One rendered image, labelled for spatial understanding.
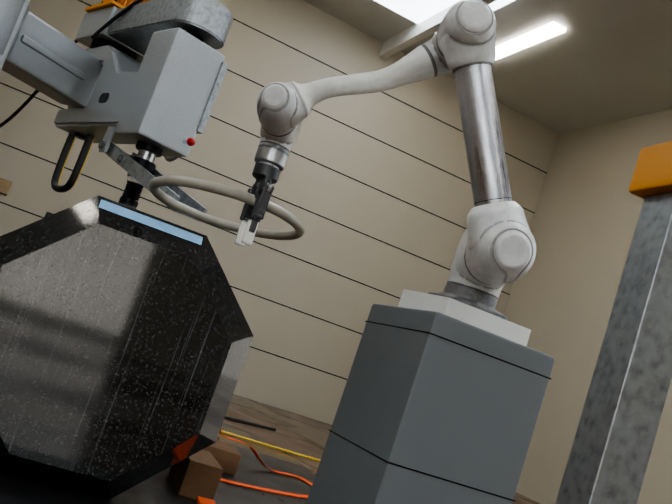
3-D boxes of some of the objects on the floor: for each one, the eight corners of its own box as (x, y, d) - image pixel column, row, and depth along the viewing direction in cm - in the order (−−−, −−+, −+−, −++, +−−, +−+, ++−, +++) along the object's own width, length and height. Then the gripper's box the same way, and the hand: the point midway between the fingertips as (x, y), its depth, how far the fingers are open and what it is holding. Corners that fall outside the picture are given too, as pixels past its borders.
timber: (211, 504, 269) (223, 469, 270) (177, 495, 266) (190, 459, 267) (199, 482, 297) (210, 451, 299) (168, 474, 294) (179, 442, 296)
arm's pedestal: (406, 588, 252) (482, 346, 263) (495, 663, 206) (583, 365, 217) (263, 554, 235) (351, 296, 246) (325, 627, 189) (429, 305, 199)
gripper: (292, 167, 221) (266, 248, 216) (267, 175, 236) (242, 250, 232) (269, 157, 218) (242, 238, 213) (245, 165, 233) (219, 241, 228)
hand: (246, 233), depth 223 cm, fingers closed on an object, 4 cm apart
